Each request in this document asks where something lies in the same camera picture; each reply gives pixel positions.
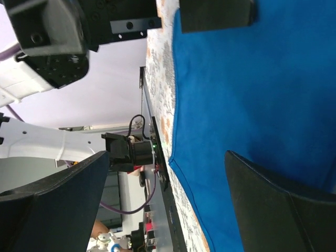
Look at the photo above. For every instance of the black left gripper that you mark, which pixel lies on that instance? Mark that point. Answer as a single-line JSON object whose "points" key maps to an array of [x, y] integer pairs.
{"points": [[116, 21]]}

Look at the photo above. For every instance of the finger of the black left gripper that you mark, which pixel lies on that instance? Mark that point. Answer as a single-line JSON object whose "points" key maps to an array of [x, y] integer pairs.
{"points": [[208, 15]]}

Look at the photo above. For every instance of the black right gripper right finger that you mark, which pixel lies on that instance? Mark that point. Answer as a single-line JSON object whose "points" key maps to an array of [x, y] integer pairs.
{"points": [[275, 213]]}

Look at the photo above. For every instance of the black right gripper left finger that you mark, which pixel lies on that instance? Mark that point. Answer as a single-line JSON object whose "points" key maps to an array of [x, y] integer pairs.
{"points": [[55, 213]]}

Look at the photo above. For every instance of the blue satin napkin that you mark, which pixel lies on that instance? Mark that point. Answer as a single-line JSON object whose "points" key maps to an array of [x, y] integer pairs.
{"points": [[267, 92]]}

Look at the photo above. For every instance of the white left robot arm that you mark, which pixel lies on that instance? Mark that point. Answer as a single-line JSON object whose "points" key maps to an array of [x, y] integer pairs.
{"points": [[120, 75]]}

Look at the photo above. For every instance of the floral tablecloth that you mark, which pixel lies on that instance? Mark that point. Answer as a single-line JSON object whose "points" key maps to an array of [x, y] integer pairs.
{"points": [[160, 79]]}

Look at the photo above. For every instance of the aluminium frame rail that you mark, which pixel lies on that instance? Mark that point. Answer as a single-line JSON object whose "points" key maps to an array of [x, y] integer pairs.
{"points": [[140, 155]]}

